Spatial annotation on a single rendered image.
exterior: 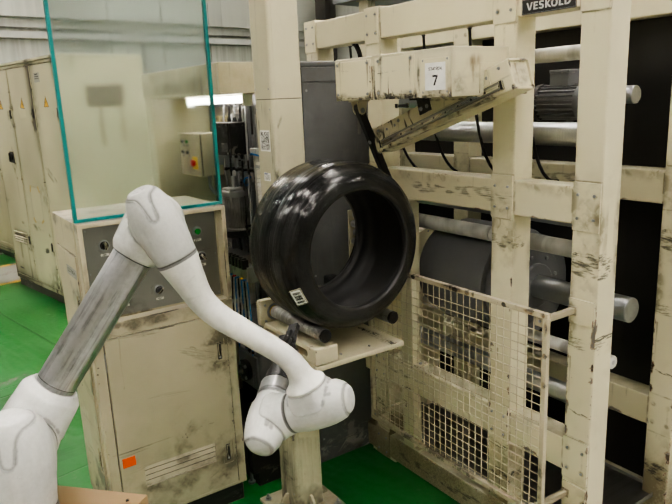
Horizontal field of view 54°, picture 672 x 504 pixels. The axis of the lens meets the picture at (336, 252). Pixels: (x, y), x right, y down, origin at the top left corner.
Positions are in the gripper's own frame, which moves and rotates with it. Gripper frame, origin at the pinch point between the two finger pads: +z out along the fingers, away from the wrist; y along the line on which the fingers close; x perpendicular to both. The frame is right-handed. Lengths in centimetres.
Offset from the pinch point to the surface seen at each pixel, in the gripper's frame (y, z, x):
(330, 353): 22.2, 13.6, -0.8
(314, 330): 14.1, 17.2, -3.2
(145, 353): 8, 25, -73
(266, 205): -25.1, 36.3, -3.7
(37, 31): -97, 813, -589
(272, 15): -69, 83, 12
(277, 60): -56, 78, 8
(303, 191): -26.8, 32.2, 11.9
